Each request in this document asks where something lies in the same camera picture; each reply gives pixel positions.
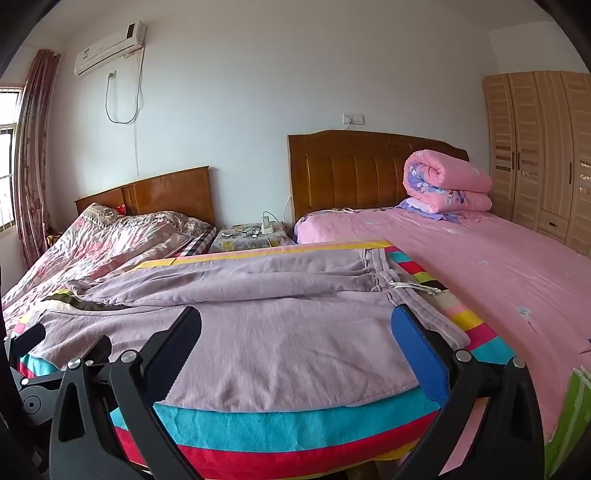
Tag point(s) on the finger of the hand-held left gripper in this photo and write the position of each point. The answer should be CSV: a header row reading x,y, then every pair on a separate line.
x,y
98,350
27,339

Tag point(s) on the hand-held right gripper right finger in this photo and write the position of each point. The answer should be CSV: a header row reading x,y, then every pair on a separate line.
x,y
415,353

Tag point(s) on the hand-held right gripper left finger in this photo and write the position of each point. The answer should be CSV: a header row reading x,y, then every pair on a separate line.
x,y
183,344

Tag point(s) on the lilac pants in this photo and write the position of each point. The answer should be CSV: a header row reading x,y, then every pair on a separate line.
x,y
277,341

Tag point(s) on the pink bed sheet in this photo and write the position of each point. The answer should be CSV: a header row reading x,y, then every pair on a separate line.
x,y
485,277

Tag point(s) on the cloth covered nightstand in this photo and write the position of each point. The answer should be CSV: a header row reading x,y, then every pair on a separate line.
x,y
249,242

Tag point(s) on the rainbow striped cloth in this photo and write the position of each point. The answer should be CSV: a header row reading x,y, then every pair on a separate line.
x,y
277,429

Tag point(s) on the purple folded cloth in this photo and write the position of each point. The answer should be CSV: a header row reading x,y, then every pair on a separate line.
x,y
431,211

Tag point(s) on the white power strip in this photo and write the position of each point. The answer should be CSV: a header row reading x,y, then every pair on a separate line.
x,y
267,226

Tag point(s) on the low wooden headboard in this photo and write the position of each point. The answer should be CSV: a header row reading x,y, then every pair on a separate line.
x,y
171,194

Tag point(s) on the green bag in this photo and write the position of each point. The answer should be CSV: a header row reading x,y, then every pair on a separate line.
x,y
575,424

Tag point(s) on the rolled pink floral quilt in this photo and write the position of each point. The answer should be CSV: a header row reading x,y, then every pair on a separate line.
x,y
443,177

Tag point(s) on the patterned pink curtain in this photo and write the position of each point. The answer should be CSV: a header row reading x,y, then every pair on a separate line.
x,y
34,161

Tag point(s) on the barred window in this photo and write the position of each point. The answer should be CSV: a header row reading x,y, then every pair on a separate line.
x,y
8,161

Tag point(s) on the tall wooden headboard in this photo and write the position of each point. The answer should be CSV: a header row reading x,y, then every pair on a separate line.
x,y
351,175

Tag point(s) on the light wooden wardrobe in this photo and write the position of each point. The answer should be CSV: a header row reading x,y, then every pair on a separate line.
x,y
540,157

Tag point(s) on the white air conditioner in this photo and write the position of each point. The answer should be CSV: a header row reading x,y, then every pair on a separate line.
x,y
108,48

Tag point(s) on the white wall socket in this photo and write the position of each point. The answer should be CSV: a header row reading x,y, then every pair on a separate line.
x,y
353,118

